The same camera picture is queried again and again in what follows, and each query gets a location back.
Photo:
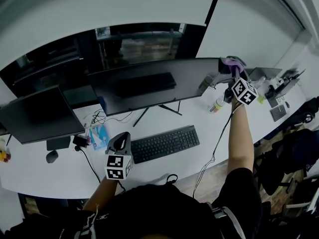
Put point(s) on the small green item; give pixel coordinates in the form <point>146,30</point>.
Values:
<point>260,98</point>

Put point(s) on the purple cloth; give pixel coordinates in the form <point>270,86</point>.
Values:
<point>230,62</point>

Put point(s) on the white power strip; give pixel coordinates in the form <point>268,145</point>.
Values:
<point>87,124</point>

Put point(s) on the wide black curved monitor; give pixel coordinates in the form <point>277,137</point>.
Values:
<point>149,83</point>

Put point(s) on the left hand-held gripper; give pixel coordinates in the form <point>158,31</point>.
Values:
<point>117,167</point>

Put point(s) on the blue tissue packet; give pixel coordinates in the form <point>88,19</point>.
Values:
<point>98,137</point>

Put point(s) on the black headphones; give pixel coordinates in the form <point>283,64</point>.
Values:
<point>308,118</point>

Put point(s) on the person's left forearm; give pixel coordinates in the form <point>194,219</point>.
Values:
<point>101,195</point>

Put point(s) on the small dark keyboard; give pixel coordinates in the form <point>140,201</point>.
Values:
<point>278,113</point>

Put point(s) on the clear bottle with green label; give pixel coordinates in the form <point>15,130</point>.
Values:
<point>216,105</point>

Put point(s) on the black office chairs with bags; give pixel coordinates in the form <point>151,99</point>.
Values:
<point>291,163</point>

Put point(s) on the black keyboard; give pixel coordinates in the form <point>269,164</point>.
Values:
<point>164,144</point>

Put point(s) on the person's right forearm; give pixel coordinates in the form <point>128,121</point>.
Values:
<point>240,143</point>

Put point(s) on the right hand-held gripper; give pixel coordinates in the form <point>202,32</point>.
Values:
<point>244,91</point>

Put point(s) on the dark laptop on stand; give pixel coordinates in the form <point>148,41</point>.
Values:
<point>284,86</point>

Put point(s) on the black monitor with flat stand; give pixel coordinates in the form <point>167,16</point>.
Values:
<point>42,116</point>

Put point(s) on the black computer mouse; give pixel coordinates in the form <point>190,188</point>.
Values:
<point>51,156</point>

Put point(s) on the small dark mouse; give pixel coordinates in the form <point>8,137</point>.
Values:
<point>287,104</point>

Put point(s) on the black office chair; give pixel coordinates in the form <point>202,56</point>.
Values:
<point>37,226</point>

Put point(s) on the person's black clothing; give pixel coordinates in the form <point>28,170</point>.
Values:
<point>159,213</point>

